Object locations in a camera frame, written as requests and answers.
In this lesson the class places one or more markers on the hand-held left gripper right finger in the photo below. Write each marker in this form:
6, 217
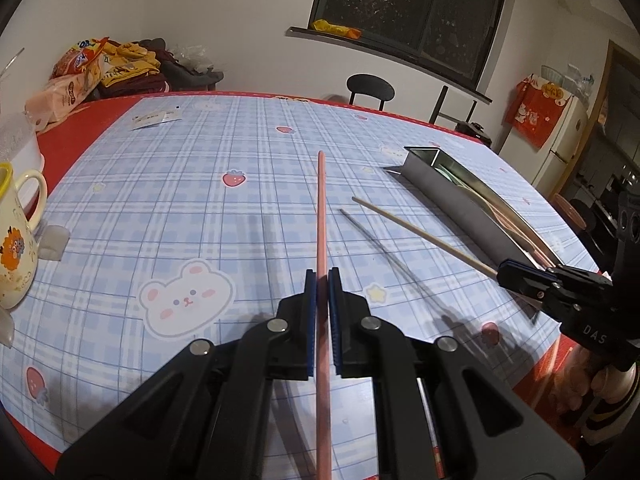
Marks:
334, 330

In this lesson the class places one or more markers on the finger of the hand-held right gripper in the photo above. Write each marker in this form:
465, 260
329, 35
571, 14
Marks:
522, 282
580, 287

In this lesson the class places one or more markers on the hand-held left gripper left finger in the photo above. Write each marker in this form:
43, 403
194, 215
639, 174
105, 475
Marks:
310, 330

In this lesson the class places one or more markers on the stainless steel utensil tray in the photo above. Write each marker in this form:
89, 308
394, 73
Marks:
465, 210

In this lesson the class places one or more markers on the beige chopstick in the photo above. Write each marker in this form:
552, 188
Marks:
425, 235

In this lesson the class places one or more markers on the pink chopstick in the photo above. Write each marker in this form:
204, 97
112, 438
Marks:
322, 210

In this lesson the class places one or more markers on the person's right forearm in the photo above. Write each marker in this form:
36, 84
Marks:
612, 417

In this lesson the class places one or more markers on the person's right hand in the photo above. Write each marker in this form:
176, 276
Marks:
580, 380

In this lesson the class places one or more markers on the pink trash bin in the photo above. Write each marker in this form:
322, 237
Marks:
570, 212

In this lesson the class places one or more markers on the cream refrigerator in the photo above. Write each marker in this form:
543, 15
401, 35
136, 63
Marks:
560, 155

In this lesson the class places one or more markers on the black rice cooker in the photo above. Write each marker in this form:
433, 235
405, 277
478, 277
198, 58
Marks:
472, 132

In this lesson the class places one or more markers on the red printed cloth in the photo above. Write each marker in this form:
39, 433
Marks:
535, 110

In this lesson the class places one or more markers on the glass bowls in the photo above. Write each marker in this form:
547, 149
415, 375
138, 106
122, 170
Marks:
565, 80

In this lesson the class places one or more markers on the black round-back chair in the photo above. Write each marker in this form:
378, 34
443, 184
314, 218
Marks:
370, 87

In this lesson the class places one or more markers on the small paper cards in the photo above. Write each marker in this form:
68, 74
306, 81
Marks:
155, 118

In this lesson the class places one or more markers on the small clear plastic piece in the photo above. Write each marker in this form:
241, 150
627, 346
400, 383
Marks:
52, 242

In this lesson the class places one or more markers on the dark window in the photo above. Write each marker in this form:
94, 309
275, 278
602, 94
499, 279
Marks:
415, 10

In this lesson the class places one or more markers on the clear plastic bag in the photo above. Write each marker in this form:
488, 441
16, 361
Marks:
192, 57

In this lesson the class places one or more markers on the dark red clothing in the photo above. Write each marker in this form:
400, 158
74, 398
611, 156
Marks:
135, 87

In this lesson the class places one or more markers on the yellow packet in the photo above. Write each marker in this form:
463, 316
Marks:
335, 29

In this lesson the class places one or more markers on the red tablecloth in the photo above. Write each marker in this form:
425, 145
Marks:
65, 150

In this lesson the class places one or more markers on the cream mug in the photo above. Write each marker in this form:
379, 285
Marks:
15, 240

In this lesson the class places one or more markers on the yellow clothing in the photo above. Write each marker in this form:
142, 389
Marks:
130, 62

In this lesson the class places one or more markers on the white translucent container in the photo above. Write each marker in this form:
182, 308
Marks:
20, 140

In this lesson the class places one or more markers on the orange snack bag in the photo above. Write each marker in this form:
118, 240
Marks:
77, 60

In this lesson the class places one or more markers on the black metal chair frame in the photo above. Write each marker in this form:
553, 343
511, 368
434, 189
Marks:
440, 105

